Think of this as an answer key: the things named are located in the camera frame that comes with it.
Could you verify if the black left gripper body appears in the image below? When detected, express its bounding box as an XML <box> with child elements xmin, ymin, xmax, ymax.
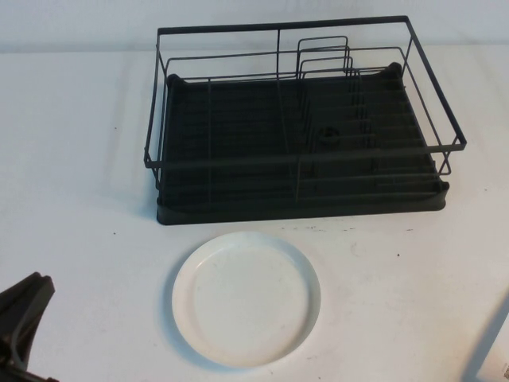
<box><xmin>0</xmin><ymin>329</ymin><xmax>53</xmax><ymax>382</ymax></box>

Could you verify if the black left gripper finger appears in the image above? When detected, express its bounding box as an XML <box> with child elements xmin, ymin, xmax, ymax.
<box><xmin>10</xmin><ymin>274</ymin><xmax>56</xmax><ymax>360</ymax></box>
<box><xmin>0</xmin><ymin>271</ymin><xmax>44</xmax><ymax>332</ymax></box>

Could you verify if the white round plate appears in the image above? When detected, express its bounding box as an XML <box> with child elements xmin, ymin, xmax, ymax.
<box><xmin>170</xmin><ymin>232</ymin><xmax>322</xmax><ymax>366</ymax></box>

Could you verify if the black wire dish rack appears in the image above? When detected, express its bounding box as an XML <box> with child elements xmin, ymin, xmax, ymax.
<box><xmin>142</xmin><ymin>15</ymin><xmax>467</xmax><ymax>200</ymax></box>

